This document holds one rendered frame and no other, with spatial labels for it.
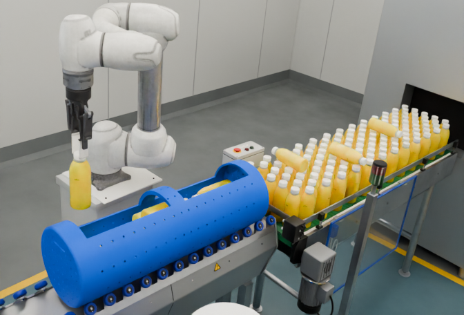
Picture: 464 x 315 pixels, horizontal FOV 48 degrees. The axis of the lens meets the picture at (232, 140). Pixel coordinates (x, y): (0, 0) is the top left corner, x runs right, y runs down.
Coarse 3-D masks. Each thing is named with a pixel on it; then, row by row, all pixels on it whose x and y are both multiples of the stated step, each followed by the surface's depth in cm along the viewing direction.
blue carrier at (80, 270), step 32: (160, 192) 196; (192, 192) 228; (224, 192) 207; (256, 192) 216; (64, 224) 173; (96, 224) 196; (128, 224) 179; (160, 224) 185; (192, 224) 193; (224, 224) 205; (64, 256) 169; (96, 256) 168; (128, 256) 175; (160, 256) 186; (64, 288) 175; (96, 288) 169
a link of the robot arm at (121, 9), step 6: (102, 6) 198; (108, 6) 199; (114, 6) 200; (120, 6) 201; (126, 6) 201; (120, 12) 200; (126, 12) 200; (120, 18) 200; (126, 18) 200; (120, 24) 201; (126, 24) 201
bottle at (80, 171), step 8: (72, 168) 169; (80, 168) 168; (88, 168) 170; (72, 176) 169; (80, 176) 169; (88, 176) 171; (72, 184) 171; (80, 184) 170; (88, 184) 172; (72, 192) 172; (80, 192) 172; (88, 192) 174; (72, 200) 173; (80, 200) 173; (88, 200) 175; (72, 208) 175; (80, 208) 174
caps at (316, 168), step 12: (396, 108) 344; (384, 120) 323; (396, 120) 325; (432, 120) 332; (444, 120) 333; (336, 132) 303; (348, 132) 305; (360, 132) 306; (372, 132) 307; (408, 132) 313; (300, 144) 279; (312, 144) 281; (324, 144) 282; (348, 144) 285; (360, 144) 287; (372, 144) 288; (384, 144) 290; (396, 144) 292; (408, 144) 293; (324, 156) 269; (372, 156) 275; (384, 156) 277; (312, 168) 257
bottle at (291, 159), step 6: (276, 150) 260; (282, 150) 256; (288, 150) 256; (276, 156) 258; (282, 156) 254; (288, 156) 253; (294, 156) 251; (300, 156) 252; (282, 162) 256; (288, 162) 252; (294, 162) 250; (300, 162) 248; (306, 162) 250; (294, 168) 251; (300, 168) 248; (306, 168) 252
